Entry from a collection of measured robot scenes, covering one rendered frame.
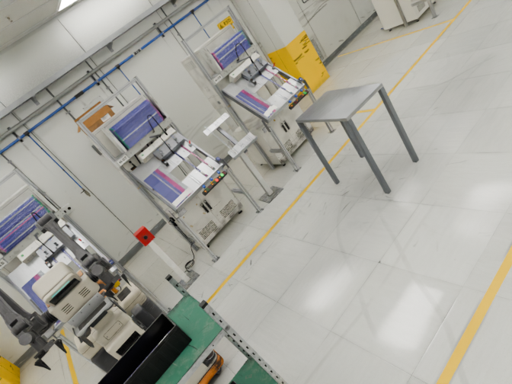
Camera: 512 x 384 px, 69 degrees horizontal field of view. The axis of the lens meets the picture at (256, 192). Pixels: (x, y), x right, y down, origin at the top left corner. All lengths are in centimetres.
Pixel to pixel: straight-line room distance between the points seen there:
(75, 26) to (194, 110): 190
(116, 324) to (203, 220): 196
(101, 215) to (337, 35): 542
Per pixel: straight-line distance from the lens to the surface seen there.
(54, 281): 244
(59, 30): 576
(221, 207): 435
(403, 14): 717
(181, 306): 202
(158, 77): 590
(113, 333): 266
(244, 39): 486
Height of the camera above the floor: 195
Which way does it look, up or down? 24 degrees down
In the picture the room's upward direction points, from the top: 37 degrees counter-clockwise
